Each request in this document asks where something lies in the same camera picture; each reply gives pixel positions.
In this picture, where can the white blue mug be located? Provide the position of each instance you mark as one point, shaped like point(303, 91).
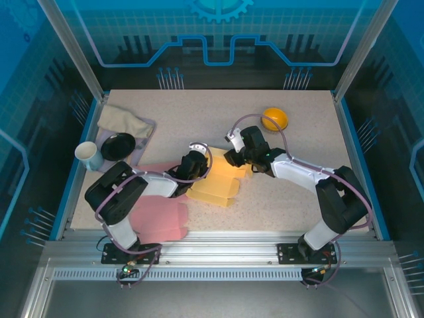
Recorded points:
point(86, 153)

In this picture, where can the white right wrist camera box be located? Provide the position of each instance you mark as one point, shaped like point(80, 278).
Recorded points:
point(236, 140)

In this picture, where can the blue table side rail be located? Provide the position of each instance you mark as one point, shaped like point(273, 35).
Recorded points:
point(89, 122)
point(352, 132)

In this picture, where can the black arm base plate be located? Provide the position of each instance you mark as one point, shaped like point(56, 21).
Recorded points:
point(288, 253)
point(112, 255)

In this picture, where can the small connector with green light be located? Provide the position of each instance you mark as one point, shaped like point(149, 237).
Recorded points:
point(127, 270)
point(319, 271)

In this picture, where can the pink paper box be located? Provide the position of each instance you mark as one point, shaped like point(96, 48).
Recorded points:
point(162, 218)

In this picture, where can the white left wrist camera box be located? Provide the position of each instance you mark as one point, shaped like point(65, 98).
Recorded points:
point(198, 148)

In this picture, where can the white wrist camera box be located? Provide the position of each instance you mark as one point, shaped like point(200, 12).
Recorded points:
point(198, 148)
point(236, 140)

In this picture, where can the beige folded cloth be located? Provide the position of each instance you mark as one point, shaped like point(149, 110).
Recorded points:
point(122, 119)

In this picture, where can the black round plate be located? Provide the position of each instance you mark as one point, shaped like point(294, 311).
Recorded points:
point(118, 146)

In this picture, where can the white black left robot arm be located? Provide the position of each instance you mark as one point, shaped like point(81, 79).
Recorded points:
point(112, 198)

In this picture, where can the aluminium front rail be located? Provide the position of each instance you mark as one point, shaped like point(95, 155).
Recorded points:
point(218, 248)

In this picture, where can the aluminium corner post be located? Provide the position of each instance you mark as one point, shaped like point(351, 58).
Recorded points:
point(79, 49)
point(357, 49)

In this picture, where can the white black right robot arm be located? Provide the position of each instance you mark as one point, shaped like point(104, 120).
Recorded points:
point(344, 205)

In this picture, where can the yellow paper box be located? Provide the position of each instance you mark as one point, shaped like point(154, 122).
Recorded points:
point(215, 192)

